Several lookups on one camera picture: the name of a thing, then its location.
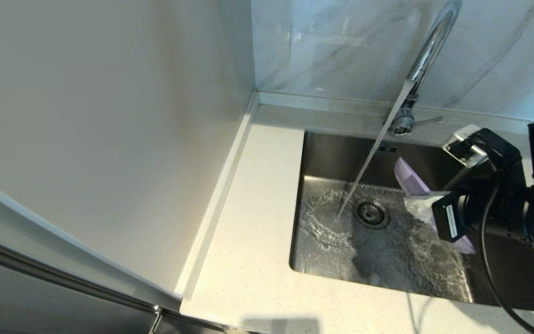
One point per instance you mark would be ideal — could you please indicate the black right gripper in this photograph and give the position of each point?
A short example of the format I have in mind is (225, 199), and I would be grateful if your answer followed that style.
(508, 218)

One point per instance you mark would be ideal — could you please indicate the white tall cabinet side panel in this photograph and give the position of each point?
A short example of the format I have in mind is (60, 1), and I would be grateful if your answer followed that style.
(86, 116)

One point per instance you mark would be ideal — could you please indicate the round metal drain strainer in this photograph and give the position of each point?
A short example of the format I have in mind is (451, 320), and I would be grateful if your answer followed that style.
(371, 214)

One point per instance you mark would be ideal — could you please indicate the stainless steel sink basin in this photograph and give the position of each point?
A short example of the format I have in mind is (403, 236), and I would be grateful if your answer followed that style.
(332, 260)

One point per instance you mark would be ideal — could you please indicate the clear running water stream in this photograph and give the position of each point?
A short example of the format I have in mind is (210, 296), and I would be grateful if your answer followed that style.
(371, 160)

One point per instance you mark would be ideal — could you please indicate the chrome gooseneck faucet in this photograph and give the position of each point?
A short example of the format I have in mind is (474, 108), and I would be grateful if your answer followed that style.
(429, 51)

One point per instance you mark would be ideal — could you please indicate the stainless steel appliance door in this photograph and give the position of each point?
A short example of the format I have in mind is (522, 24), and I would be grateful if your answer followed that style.
(16, 297)

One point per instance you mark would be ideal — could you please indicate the lilac purple plate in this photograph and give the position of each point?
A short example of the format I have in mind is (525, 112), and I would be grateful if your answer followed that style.
(413, 178)

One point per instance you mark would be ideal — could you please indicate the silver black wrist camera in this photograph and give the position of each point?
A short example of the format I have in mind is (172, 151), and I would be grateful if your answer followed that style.
(464, 149)

